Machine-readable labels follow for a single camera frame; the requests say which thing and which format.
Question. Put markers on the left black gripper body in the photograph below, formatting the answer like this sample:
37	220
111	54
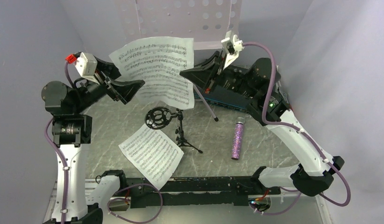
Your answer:
91	87

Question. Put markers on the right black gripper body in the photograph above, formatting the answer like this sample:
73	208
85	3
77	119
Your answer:
234	78

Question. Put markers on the black microphone shock mount stand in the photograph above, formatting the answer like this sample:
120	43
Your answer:
160	117

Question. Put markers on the sheet music page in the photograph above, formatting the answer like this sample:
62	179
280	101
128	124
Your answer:
158	61
153	153

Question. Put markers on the lilac perforated music stand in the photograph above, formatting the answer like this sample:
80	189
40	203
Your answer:
205	21

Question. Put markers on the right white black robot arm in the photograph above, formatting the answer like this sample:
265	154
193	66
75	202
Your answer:
315	171

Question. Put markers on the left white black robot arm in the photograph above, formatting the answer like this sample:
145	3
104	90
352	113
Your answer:
69	132

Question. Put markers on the dark blue rack unit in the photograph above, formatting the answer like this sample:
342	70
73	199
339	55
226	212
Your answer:
229	95

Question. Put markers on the purple glitter microphone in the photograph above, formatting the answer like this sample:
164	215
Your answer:
237	142

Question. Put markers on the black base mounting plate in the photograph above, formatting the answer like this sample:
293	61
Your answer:
235	190

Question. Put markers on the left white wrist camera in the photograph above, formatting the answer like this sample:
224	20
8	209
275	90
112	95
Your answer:
85	64

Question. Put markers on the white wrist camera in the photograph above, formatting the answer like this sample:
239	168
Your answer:
85	64
232	46

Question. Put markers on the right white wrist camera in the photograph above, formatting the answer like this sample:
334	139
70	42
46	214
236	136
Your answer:
232	46

